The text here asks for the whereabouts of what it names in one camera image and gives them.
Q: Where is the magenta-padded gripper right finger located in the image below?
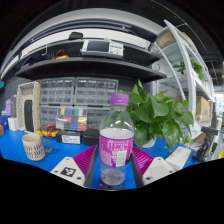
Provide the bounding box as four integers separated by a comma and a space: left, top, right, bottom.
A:
131, 145, 177, 188

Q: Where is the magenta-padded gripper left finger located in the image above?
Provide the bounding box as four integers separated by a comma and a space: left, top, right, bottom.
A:
49, 144, 100, 189

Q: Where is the clear bottle with purple label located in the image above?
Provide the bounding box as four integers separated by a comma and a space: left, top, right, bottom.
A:
98, 93, 136, 192

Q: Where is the white flat box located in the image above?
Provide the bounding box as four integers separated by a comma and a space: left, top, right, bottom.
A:
165, 146, 193, 172

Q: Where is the black box with white label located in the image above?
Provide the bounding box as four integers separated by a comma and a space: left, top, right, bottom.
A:
55, 130, 83, 145

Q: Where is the beige patterned mug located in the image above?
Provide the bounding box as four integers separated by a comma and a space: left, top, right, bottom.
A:
21, 132, 54, 162

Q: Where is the yellow multimeter with red leads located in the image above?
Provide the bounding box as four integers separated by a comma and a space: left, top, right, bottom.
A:
34, 124, 59, 139

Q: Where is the black stand device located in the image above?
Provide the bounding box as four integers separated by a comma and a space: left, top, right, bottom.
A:
192, 125, 219, 163

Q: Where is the clear box with coloured parts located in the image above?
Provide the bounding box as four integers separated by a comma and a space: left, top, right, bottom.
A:
55, 107, 88, 132

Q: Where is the green potted plant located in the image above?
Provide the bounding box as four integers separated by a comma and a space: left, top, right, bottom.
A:
117, 78, 195, 149

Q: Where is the black rectangular box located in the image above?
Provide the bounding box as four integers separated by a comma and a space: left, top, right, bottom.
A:
23, 99, 35, 133

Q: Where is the small white box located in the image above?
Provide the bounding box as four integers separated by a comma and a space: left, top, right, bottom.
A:
7, 116, 20, 132

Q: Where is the beige perforated basket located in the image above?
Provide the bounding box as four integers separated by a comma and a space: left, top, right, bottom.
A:
15, 81, 42, 133

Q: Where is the blue box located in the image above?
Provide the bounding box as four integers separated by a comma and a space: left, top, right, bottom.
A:
0, 114, 9, 131

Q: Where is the dark grey upright box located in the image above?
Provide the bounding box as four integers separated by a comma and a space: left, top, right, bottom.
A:
10, 94, 18, 118

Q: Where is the purple bag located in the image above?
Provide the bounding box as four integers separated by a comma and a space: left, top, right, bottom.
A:
4, 98, 12, 117

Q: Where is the white shelf unit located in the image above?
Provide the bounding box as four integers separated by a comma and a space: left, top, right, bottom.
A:
151, 19, 216, 141

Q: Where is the white oscilloscope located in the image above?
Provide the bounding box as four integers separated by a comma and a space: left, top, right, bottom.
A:
80, 39, 125, 60

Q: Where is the black rounded object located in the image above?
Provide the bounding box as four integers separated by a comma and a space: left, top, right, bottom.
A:
68, 31, 84, 41

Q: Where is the black wall shelf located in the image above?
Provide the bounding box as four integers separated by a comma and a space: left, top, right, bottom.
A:
14, 38, 168, 84

